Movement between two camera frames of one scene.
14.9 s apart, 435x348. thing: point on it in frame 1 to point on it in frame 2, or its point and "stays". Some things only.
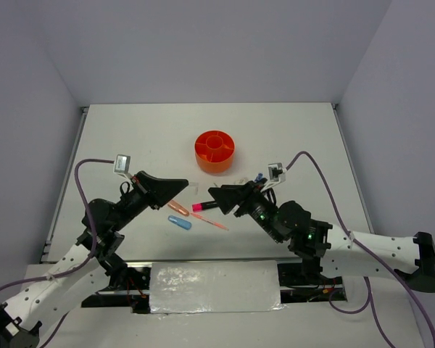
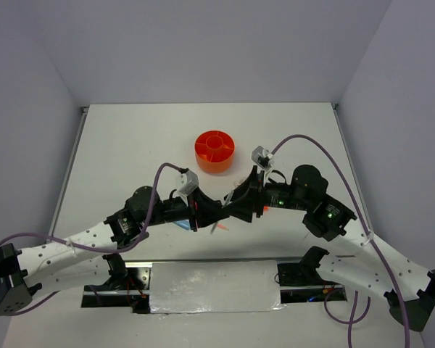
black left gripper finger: x=159 y=200 to x=212 y=217
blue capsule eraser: x=183 y=223 stays
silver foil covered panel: x=214 y=286 stays
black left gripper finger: x=167 y=188 to x=206 y=204
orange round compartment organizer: x=214 y=151 stays
